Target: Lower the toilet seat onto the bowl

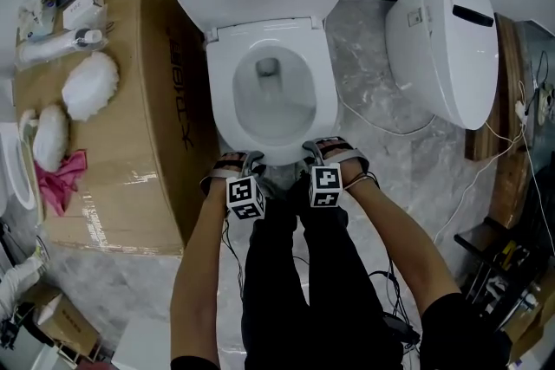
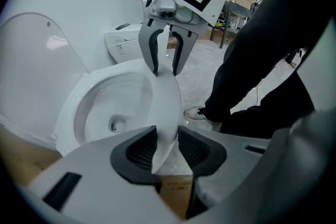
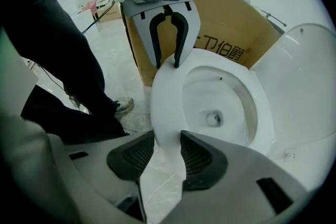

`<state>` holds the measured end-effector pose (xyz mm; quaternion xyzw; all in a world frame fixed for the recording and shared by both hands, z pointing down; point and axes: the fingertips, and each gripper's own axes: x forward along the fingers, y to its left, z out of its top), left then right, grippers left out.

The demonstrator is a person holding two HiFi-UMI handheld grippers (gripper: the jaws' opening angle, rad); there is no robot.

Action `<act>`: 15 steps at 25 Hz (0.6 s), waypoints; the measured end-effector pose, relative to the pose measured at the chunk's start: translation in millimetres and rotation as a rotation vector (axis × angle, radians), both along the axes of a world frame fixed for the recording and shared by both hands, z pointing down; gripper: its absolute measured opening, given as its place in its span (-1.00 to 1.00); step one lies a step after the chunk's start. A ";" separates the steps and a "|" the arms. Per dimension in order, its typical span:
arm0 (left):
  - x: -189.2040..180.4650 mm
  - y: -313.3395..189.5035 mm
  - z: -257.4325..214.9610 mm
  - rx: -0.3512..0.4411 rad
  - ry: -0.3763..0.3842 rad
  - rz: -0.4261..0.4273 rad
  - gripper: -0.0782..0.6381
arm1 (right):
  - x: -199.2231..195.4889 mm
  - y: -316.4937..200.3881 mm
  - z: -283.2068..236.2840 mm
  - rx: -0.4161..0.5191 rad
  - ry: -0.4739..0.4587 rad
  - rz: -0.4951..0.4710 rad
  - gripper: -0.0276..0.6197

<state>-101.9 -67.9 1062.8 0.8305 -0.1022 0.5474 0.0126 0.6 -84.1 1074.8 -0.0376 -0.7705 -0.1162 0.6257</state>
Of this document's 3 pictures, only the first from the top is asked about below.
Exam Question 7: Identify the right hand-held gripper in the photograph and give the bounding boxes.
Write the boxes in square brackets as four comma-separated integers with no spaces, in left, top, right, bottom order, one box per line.
[302,137,370,209]

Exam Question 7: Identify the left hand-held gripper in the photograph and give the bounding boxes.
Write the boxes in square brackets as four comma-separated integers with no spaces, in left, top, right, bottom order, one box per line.
[199,150,267,222]

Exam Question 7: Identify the person's right forearm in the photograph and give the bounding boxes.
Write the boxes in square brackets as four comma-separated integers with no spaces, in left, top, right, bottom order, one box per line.
[340,172,461,317]

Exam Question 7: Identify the person's left forearm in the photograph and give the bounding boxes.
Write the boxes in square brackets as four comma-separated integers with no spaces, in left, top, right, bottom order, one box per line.
[170,181,230,367]

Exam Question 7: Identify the white toilet with tank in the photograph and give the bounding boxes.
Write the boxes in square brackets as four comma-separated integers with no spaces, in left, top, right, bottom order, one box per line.
[166,0,361,168]

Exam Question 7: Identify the white smart toilet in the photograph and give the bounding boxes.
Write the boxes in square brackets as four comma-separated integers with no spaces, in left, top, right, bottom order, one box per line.
[384,0,500,131]

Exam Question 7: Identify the white ceramic toilet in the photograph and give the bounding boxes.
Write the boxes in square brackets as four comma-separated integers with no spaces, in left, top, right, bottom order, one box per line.
[0,123,38,211]

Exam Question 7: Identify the person's left hand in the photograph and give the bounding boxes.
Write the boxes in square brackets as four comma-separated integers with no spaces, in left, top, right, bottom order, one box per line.
[214,154,245,179]

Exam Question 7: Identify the person's right hand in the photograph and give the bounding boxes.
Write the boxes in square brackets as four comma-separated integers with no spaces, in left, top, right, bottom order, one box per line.
[323,141,359,162]

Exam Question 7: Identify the person's black trousers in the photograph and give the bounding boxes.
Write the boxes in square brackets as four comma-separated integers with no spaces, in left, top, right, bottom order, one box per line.
[241,175,404,370]

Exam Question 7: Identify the large brown cardboard box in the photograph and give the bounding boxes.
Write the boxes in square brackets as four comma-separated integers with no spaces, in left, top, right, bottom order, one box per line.
[12,0,220,259]

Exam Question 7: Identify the white fluffy duster head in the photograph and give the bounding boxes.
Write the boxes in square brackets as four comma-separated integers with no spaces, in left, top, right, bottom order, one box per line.
[61,51,121,121]
[32,104,70,172]

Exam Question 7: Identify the black metal rack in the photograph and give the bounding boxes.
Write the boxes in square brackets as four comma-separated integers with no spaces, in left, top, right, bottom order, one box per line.
[454,168,555,360]

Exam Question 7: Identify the pink cloth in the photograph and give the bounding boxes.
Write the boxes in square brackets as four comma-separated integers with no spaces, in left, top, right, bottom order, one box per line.
[35,149,88,217]

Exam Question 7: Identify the person's left black sleeve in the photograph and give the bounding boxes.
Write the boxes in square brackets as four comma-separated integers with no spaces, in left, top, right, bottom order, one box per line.
[171,354,220,370]

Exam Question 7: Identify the person's black sleeve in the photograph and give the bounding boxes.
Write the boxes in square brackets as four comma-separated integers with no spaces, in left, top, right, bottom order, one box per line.
[420,292,513,370]
[171,354,220,370]

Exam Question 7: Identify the brown wooden step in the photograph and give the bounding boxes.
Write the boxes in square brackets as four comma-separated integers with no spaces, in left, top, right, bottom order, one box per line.
[464,12,533,230]

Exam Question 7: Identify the small white box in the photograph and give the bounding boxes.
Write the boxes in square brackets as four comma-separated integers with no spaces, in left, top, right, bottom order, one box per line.
[62,0,105,30]

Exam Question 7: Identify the person's right black sleeve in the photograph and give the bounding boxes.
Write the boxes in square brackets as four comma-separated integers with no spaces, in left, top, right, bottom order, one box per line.
[420,292,513,370]

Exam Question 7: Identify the white tube in plastic bag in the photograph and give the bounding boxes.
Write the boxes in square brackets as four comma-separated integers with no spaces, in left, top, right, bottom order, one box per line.
[17,28,105,65]

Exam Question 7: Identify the small brown cardboard box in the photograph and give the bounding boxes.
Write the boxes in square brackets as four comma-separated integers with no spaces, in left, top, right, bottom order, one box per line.
[21,285,103,365]

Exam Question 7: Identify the white packet with blue label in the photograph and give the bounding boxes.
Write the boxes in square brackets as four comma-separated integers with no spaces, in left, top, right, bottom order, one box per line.
[19,23,56,42]

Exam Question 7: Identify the crumpled white plastic wrap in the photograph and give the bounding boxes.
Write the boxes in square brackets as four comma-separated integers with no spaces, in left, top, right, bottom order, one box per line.
[17,0,56,29]

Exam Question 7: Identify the white power cable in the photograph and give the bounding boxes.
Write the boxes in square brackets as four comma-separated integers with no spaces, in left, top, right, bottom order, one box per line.
[336,93,437,136]

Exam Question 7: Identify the thin black cable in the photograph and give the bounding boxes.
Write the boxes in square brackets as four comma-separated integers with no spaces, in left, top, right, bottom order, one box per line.
[221,218,246,301]

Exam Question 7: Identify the white cable with plug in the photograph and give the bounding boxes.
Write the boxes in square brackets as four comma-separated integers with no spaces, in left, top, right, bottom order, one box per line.
[432,119,555,256]

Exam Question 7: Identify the black cable bundle with box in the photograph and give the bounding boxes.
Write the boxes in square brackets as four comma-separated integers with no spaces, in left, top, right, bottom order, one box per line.
[367,257,422,357]

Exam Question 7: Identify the white hooked brush handle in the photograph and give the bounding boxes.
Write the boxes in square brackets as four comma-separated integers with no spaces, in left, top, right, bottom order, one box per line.
[17,107,38,144]

